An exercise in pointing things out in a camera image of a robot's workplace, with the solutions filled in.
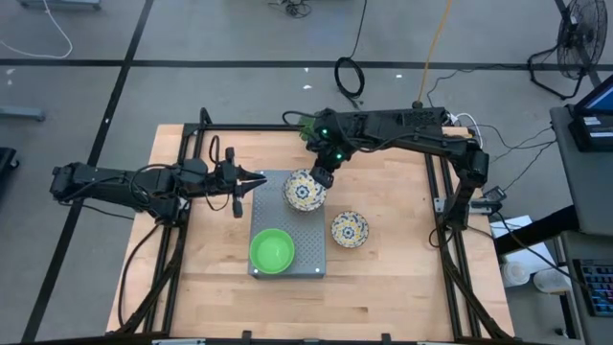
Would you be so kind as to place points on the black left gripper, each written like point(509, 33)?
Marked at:
point(229, 181)

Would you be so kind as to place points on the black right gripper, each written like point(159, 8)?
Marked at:
point(322, 176)

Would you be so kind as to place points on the yellow bowl with blue pattern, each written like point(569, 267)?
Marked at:
point(349, 230)
point(301, 191)

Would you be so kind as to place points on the green mini bowl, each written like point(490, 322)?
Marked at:
point(271, 251)

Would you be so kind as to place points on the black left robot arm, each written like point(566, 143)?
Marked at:
point(110, 184)

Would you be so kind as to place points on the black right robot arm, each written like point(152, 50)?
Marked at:
point(407, 136)

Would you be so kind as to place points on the green plant in white pot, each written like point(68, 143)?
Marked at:
point(306, 128)

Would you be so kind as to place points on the grey perforated metal shelf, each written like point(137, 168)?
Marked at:
point(287, 225)

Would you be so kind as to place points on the black perforated crossbar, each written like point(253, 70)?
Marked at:
point(421, 116)

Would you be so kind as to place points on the black table clamp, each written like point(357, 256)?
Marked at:
point(385, 338)
point(246, 337)

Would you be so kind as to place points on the white plastic cup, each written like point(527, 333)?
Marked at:
point(515, 273)
point(551, 280)

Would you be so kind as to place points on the white paper sheet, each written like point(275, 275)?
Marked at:
point(527, 254)

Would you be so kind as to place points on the black desk bar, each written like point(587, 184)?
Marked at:
point(536, 230)

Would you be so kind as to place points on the grey floor foot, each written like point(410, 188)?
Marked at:
point(21, 114)

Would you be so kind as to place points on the grey desk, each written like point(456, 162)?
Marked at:
point(589, 191)
point(570, 244)

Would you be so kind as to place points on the grey cart base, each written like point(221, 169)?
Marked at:
point(57, 4)

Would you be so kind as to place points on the black box with labels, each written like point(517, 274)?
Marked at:
point(589, 141)

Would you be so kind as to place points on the laptop with blue screen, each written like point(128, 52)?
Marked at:
point(601, 98)

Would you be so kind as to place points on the black floor fan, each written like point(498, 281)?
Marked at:
point(582, 38)

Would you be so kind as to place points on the black keyboard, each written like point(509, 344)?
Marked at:
point(596, 287)

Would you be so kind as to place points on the black aluminium table frame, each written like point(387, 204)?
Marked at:
point(249, 127)

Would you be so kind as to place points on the silver metal bracket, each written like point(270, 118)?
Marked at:
point(441, 205)

